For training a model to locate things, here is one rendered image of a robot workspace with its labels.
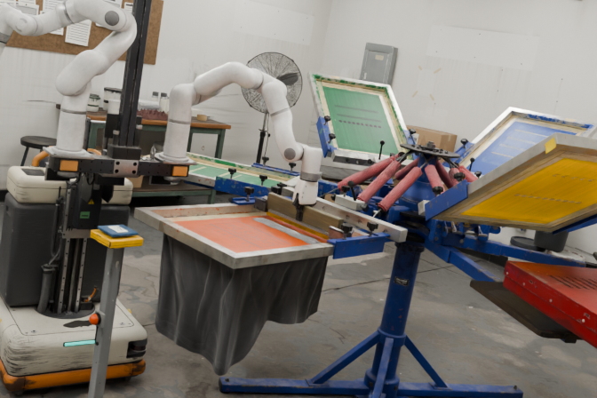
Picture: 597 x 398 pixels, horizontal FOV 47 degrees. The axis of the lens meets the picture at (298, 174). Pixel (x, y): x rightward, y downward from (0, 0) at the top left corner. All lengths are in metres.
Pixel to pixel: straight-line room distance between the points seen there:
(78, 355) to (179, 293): 0.81
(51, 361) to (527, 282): 2.02
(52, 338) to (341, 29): 5.80
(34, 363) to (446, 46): 5.34
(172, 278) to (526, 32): 4.99
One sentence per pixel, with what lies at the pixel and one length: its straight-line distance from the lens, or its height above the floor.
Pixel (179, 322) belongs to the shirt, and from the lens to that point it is 2.63.
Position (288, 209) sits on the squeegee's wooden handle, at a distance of 2.83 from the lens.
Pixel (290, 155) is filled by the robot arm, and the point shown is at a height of 1.26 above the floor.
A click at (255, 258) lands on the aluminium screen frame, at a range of 2.26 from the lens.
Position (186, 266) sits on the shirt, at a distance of 2.55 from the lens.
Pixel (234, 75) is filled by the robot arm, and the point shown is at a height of 1.53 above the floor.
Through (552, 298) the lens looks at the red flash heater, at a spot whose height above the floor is 1.08.
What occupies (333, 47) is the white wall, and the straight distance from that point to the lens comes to 8.24.
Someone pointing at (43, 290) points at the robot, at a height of 0.40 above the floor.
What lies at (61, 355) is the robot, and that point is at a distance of 3.26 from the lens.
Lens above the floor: 1.65
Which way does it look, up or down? 10 degrees down
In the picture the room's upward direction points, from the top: 10 degrees clockwise
